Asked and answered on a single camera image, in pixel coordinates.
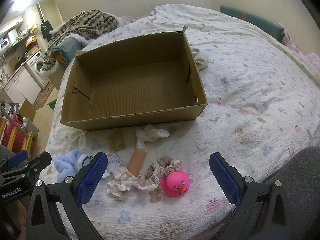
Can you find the wooden rack with red bag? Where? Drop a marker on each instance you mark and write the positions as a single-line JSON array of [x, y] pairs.
[[14, 137]]

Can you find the teal headboard cushion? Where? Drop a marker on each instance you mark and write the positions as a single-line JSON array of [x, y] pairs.
[[267, 26]]

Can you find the teal fleece cushion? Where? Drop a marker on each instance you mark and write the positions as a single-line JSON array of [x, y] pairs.
[[65, 51]]

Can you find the white kitchen cabinet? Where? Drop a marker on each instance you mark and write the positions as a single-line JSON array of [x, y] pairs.
[[20, 87]]

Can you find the olive foam block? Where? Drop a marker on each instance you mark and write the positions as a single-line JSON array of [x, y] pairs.
[[116, 139]]

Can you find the crinkled plastic label packet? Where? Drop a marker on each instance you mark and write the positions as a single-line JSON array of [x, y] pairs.
[[113, 165]]

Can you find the white folded towel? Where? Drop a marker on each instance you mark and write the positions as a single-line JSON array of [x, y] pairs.
[[201, 58]]

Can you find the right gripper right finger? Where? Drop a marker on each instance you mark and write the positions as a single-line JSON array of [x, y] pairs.
[[274, 220]]

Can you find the white washing machine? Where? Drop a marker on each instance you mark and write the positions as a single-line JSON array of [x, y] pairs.
[[33, 66]]

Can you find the brown cardboard box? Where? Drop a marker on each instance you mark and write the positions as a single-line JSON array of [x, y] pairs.
[[149, 79]]

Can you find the cream satin scrunchie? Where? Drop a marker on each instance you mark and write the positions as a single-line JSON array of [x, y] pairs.
[[123, 181]]

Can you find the light blue plush fish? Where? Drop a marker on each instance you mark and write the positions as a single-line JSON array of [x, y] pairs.
[[68, 165]]

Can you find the white cloth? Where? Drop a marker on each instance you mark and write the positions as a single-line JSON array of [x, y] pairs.
[[149, 134]]

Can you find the tan foam cylinder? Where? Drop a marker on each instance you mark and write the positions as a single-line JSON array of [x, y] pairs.
[[136, 161]]

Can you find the pink rubber duck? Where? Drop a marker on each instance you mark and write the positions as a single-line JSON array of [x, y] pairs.
[[176, 184]]

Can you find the patterned knit blanket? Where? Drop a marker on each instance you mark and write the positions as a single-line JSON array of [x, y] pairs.
[[85, 25]]

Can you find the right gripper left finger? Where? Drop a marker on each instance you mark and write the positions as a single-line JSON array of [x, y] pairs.
[[44, 220]]

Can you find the beige lace scrunchie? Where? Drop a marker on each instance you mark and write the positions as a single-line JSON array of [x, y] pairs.
[[151, 178]]

